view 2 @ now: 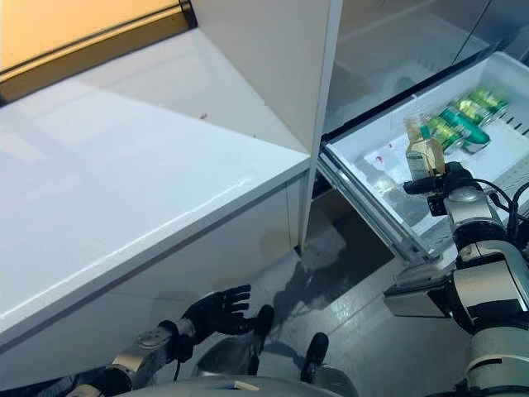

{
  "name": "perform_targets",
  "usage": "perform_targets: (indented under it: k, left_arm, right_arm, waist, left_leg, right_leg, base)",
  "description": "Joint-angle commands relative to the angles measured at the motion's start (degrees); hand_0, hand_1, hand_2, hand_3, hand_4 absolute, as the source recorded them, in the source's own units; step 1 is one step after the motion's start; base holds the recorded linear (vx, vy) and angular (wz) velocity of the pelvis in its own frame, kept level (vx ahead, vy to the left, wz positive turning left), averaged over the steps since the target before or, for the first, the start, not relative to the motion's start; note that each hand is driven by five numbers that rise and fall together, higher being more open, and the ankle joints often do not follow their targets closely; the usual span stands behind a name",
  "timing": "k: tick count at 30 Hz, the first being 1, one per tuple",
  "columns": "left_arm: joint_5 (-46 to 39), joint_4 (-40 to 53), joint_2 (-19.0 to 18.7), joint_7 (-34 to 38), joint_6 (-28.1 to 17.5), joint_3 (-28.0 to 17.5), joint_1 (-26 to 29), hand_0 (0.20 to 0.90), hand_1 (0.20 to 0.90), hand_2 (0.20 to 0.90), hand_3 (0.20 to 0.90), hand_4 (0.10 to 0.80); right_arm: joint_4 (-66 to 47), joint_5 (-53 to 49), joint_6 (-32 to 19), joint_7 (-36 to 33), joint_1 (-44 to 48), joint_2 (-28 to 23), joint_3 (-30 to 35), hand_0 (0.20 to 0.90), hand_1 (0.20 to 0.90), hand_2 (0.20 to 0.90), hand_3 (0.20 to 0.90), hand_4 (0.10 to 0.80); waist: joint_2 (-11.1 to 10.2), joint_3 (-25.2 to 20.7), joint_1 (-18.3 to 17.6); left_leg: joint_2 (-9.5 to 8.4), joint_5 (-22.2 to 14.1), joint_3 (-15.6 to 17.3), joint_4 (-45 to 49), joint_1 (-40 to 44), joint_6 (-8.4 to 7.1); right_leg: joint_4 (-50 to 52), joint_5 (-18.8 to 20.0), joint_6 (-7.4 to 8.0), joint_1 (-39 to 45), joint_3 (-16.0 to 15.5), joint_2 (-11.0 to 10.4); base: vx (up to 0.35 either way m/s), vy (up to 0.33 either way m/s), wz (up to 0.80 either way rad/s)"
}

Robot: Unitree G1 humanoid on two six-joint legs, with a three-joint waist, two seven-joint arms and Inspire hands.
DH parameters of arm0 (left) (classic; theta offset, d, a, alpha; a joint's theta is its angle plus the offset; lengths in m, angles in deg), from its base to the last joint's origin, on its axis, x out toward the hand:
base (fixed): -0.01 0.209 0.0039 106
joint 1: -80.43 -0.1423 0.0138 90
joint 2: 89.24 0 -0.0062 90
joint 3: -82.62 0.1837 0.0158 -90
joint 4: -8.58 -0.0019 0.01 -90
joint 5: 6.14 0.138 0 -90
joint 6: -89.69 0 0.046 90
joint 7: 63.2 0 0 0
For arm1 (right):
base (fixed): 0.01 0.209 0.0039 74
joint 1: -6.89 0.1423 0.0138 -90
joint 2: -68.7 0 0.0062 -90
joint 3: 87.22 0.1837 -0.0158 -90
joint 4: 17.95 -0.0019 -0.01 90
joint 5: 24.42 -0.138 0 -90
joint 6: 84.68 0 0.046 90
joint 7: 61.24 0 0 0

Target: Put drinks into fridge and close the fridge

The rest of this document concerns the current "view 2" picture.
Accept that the grey robot torso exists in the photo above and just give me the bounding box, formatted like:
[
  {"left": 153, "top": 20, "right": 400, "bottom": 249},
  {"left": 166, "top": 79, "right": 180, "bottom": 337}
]
[{"left": 136, "top": 370, "right": 361, "bottom": 397}]

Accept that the stainless steel fridge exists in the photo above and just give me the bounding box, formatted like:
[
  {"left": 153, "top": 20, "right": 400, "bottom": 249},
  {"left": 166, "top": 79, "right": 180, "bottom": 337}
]
[{"left": 312, "top": 0, "right": 529, "bottom": 320}]

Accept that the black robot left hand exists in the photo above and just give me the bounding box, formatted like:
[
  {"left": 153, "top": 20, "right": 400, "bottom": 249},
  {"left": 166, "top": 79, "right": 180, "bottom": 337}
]
[{"left": 181, "top": 284, "right": 254, "bottom": 345}]

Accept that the black robot right foot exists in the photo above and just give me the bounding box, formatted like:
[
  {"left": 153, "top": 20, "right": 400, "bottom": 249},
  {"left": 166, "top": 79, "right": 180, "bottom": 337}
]
[{"left": 298, "top": 332, "right": 331, "bottom": 385}]

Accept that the dark framed window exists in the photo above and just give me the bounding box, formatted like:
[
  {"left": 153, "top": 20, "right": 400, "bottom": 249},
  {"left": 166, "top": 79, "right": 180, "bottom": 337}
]
[{"left": 0, "top": 0, "right": 198, "bottom": 105}]

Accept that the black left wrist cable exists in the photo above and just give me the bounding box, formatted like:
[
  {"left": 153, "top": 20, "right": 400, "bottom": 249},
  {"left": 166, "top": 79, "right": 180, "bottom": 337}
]
[{"left": 170, "top": 329, "right": 188, "bottom": 382}]

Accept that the stainless fridge drawer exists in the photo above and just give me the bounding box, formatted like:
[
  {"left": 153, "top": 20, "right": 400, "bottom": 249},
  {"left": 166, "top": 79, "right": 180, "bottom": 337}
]
[{"left": 308, "top": 193, "right": 398, "bottom": 266}]

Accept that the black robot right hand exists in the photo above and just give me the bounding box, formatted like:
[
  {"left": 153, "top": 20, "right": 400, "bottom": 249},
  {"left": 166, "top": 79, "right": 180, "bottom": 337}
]
[{"left": 403, "top": 161, "right": 475, "bottom": 198}]

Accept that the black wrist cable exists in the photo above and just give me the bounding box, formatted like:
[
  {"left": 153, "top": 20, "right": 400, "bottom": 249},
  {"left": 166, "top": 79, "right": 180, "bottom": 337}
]
[
  {"left": 474, "top": 176, "right": 529, "bottom": 254},
  {"left": 170, "top": 329, "right": 188, "bottom": 382}
]

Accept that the tall white cabinet panel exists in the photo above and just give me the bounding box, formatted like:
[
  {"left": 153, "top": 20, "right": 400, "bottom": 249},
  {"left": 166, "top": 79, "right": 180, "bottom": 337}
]
[{"left": 191, "top": 0, "right": 345, "bottom": 254}]

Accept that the yellow green drink can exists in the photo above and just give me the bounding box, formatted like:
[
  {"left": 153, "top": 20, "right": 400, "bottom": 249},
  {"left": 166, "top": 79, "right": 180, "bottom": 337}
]
[
  {"left": 420, "top": 117, "right": 467, "bottom": 152},
  {"left": 453, "top": 96, "right": 496, "bottom": 128},
  {"left": 469, "top": 88, "right": 510, "bottom": 122}
]

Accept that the fridge drawer with white bin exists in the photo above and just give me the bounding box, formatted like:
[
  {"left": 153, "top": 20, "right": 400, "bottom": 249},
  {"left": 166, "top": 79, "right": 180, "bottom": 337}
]
[{"left": 317, "top": 51, "right": 529, "bottom": 320}]

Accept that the teal green drink can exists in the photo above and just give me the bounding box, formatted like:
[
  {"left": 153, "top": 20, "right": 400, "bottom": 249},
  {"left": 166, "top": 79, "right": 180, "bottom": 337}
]
[{"left": 437, "top": 107, "right": 493, "bottom": 154}]

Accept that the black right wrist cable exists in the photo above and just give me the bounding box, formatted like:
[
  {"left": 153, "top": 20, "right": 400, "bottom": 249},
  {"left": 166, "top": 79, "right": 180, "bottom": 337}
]
[{"left": 474, "top": 176, "right": 529, "bottom": 254}]

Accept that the yellow tea bottle white cap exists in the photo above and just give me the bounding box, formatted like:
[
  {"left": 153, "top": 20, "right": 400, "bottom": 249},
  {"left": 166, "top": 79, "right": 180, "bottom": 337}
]
[{"left": 403, "top": 112, "right": 448, "bottom": 184}]

